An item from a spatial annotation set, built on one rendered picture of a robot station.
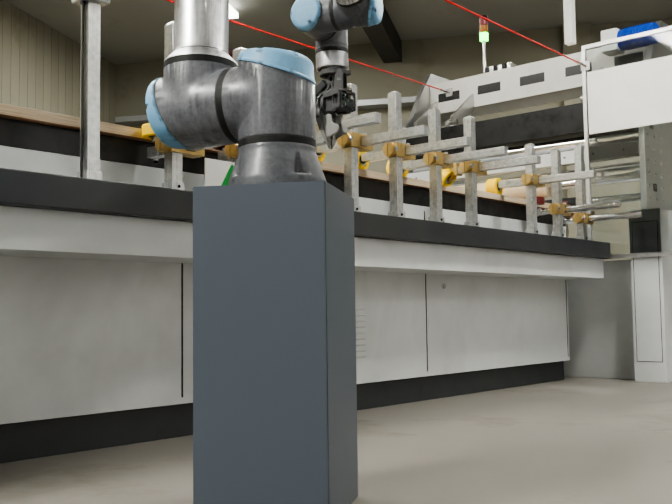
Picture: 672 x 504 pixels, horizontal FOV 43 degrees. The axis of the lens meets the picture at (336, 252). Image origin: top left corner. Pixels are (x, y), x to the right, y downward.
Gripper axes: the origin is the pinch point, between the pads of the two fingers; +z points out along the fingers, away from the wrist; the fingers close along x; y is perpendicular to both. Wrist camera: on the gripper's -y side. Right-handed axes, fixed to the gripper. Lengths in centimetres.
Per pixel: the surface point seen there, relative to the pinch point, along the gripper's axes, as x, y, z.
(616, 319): 262, -34, 51
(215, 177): -16.3, -28.3, 7.1
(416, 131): 48, -5, -12
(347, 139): 42, -28, -12
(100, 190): -55, -27, 15
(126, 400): -30, -52, 69
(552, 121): 251, -59, -57
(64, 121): -52, -47, -6
